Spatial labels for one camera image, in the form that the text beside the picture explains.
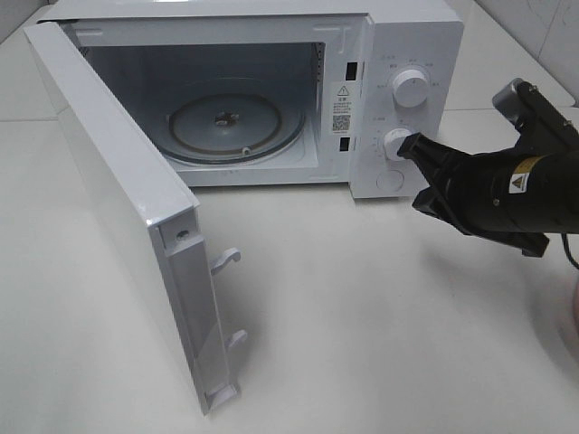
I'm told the round white door button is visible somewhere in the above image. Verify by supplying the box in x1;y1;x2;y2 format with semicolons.
376;170;404;192

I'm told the white microwave door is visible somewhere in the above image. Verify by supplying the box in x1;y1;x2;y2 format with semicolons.
24;22;247;413

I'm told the pink plate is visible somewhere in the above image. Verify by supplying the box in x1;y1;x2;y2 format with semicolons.
558;278;578;361

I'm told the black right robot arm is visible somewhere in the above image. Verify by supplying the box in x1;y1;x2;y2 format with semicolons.
397;78;578;258

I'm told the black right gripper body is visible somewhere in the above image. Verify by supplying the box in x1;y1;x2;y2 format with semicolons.
446;151;578;257

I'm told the upper white power knob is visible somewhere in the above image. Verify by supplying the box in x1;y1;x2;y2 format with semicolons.
392;67;430;109

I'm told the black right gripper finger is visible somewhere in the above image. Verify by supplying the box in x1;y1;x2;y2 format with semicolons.
397;133;466;190
412;187;470;235

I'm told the white microwave oven body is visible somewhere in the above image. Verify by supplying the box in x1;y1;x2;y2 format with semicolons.
33;1;463;199

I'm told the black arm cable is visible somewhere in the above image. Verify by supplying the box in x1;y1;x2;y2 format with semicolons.
560;232;579;271

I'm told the white timer knob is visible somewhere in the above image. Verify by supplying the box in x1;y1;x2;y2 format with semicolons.
383;127;413;162

